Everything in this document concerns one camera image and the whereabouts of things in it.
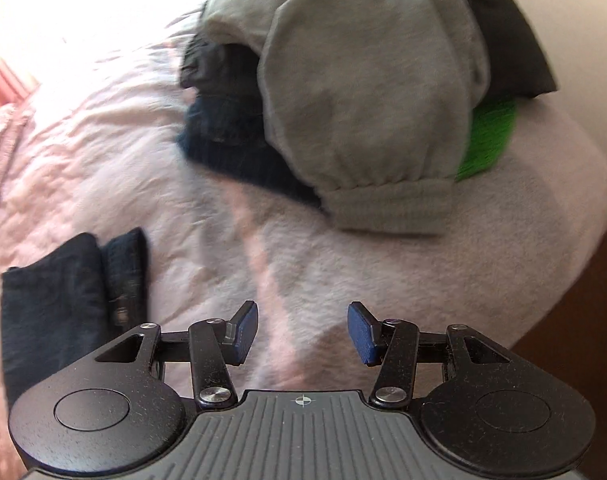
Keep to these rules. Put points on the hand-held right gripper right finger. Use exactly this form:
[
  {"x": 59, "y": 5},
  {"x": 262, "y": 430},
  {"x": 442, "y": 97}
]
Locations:
[{"x": 362, "y": 335}]

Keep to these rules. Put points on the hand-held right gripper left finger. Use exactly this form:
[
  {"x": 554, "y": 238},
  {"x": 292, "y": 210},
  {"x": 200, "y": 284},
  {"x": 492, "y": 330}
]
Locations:
[{"x": 247, "y": 332}]

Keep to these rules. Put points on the dark blue denim pants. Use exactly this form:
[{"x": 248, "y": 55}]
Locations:
[{"x": 58, "y": 305}]

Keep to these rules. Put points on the pink bedspread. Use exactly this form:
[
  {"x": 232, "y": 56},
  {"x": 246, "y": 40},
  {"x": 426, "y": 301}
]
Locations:
[{"x": 193, "y": 270}]

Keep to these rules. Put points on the crumpled dark blue jeans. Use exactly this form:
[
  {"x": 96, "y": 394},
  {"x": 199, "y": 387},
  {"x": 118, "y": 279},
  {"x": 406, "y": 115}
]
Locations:
[{"x": 223, "y": 135}]

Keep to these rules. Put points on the bright green cloth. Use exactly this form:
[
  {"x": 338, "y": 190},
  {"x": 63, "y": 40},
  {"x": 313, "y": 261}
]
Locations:
[{"x": 486, "y": 135}]

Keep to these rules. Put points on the grey sweatshirt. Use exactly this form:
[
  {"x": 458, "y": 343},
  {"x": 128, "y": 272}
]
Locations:
[{"x": 363, "y": 90}]

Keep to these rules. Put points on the black crumpled cloth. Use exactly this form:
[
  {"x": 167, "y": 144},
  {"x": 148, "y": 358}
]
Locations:
[{"x": 218, "y": 65}]

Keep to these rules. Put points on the black garment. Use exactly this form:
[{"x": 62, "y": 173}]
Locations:
[{"x": 508, "y": 45}]

